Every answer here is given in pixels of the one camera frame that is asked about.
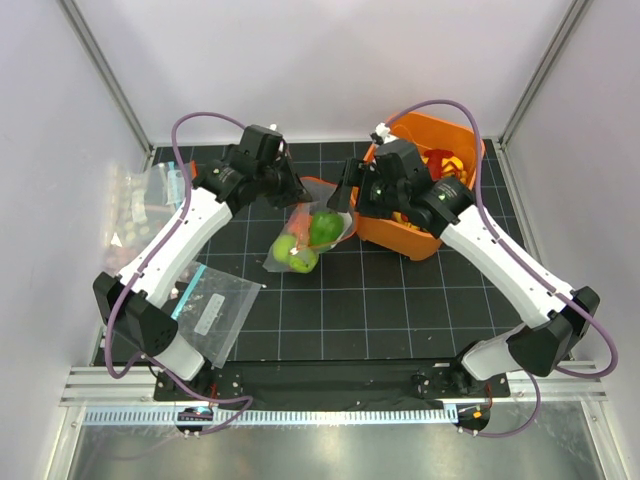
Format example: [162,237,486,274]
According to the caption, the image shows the yellow bell pepper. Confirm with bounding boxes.
[442,156,469,184]

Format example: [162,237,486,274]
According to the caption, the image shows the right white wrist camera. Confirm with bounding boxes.
[370,122,396,146]

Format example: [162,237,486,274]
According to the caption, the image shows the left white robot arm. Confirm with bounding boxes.
[93,125,311,400]

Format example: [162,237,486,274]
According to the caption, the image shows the clear bag white label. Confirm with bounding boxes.
[171,261,262,369]

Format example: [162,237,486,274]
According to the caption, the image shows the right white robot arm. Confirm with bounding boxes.
[327,139,600,396]

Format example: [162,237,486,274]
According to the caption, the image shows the green bell pepper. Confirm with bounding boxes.
[309,212,344,246]

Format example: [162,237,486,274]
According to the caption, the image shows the aluminium front rail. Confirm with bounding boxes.
[60,366,608,406]

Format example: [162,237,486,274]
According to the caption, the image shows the right aluminium frame post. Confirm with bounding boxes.
[498,0,594,149]

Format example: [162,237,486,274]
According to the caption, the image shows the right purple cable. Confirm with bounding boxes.
[387,98,620,439]

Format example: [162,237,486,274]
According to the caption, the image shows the orange zipper clear bag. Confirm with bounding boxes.
[263,177,357,274]

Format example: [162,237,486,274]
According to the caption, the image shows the aluminium frame post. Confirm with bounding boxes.
[57,0,153,156]
[498,0,594,149]

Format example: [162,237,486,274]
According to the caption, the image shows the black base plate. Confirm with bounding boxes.
[153,360,511,404]

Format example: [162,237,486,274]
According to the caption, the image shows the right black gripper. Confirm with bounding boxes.
[327,158,406,221]

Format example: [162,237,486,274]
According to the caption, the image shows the black grid mat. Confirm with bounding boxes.
[92,139,574,364]

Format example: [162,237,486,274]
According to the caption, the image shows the green apple top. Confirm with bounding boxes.
[271,234,297,265]

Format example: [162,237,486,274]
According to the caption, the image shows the red toy lobster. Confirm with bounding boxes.
[423,149,454,179]

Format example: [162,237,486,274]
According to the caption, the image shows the small orange pumpkin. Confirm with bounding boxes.
[290,215,311,243]

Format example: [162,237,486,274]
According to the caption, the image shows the orange plastic basket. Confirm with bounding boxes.
[356,112,476,261]

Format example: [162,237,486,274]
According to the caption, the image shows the left aluminium frame post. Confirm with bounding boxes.
[57,0,153,156]

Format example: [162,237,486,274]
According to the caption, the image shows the slotted cable duct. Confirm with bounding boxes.
[83,404,458,428]

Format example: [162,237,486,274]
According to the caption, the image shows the green apple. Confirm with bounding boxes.
[271,234,297,265]
[289,249,318,274]

